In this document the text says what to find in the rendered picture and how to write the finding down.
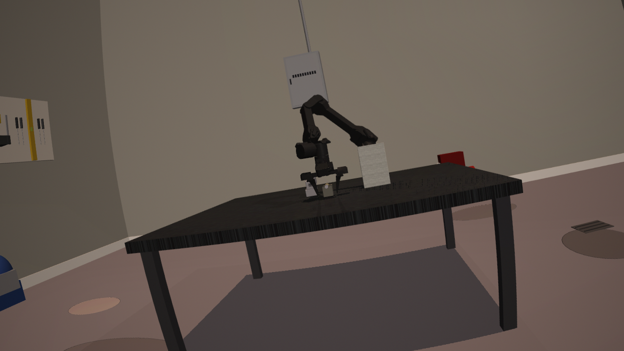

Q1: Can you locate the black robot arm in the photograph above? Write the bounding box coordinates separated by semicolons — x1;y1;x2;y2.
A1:
295;95;378;177

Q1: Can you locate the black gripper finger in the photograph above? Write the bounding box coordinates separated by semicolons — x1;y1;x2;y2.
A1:
307;179;319;196
336;175;343;193

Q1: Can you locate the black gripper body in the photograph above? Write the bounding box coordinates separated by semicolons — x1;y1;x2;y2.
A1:
300;155;348;181

